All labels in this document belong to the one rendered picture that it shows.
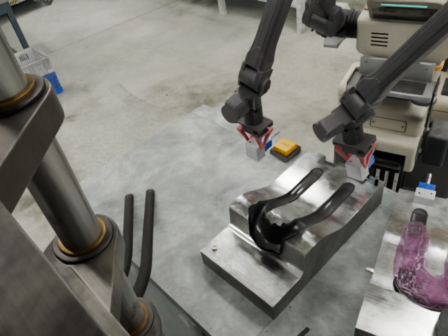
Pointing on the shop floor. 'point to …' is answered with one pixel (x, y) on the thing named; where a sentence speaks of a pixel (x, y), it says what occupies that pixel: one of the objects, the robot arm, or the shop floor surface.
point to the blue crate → (54, 82)
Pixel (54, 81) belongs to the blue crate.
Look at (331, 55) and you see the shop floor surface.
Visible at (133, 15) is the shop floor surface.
